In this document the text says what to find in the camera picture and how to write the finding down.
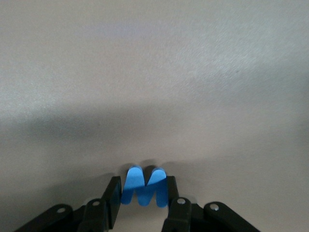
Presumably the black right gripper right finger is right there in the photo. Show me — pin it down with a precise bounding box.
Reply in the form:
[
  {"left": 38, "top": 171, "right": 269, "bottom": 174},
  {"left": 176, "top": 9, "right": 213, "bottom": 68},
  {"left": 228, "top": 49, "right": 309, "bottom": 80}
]
[{"left": 160, "top": 175, "right": 261, "bottom": 232}]

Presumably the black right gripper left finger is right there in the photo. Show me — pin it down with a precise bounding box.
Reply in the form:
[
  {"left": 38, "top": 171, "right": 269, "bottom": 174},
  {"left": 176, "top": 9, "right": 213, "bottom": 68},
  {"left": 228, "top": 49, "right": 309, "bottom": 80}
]
[{"left": 14, "top": 175, "right": 123, "bottom": 232}]

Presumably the blue foam uppercase W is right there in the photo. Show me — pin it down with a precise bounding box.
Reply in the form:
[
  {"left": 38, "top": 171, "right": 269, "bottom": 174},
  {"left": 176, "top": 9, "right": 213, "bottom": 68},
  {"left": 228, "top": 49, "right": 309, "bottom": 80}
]
[{"left": 120, "top": 165, "right": 168, "bottom": 208}]

